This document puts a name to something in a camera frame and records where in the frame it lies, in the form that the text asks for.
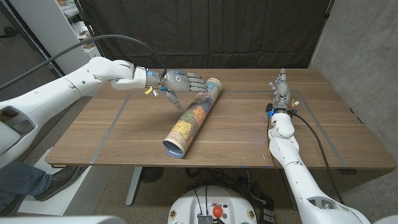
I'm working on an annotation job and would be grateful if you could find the black round fan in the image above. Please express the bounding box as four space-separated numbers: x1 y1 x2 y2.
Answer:
140 167 165 184

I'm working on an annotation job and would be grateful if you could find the person's blue jeans leg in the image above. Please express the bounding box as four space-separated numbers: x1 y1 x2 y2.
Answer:
0 160 53 212

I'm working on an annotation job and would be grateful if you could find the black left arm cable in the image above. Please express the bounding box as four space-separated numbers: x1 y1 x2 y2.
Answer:
0 34 168 91

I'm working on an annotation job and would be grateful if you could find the white shelf cabinet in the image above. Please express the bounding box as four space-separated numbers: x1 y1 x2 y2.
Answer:
9 0 106 75

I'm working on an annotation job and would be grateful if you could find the colourful paper map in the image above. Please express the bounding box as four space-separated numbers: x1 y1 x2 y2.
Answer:
162 77 223 159

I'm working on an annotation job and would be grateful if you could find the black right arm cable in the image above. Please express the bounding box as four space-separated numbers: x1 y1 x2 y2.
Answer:
290 110 345 205

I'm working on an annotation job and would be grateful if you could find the small cardboard box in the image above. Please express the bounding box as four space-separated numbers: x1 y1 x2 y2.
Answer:
81 34 96 50

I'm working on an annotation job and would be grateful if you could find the grey table leg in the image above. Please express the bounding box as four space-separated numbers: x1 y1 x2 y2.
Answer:
125 166 144 207

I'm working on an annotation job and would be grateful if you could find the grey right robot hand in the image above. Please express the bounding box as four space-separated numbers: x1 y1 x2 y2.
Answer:
269 67 292 110

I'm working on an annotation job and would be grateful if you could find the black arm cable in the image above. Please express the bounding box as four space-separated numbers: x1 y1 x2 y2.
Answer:
290 110 345 205
0 34 168 91

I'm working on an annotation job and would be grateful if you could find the black backdrop stand pole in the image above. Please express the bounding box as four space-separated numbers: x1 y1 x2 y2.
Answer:
74 0 106 58

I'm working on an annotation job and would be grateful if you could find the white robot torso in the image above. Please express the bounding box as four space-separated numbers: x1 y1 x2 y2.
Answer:
167 185 258 224

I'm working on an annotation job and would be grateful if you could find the person's brown shoe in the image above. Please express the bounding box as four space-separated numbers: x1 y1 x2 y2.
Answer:
33 165 81 202

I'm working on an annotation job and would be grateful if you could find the black power strip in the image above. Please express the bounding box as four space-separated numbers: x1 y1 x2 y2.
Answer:
259 198 276 224

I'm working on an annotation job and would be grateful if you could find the black backdrop curtain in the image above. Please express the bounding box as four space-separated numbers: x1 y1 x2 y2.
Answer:
77 0 335 70

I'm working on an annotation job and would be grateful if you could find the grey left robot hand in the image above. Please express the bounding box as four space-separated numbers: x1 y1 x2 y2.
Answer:
163 68 209 111

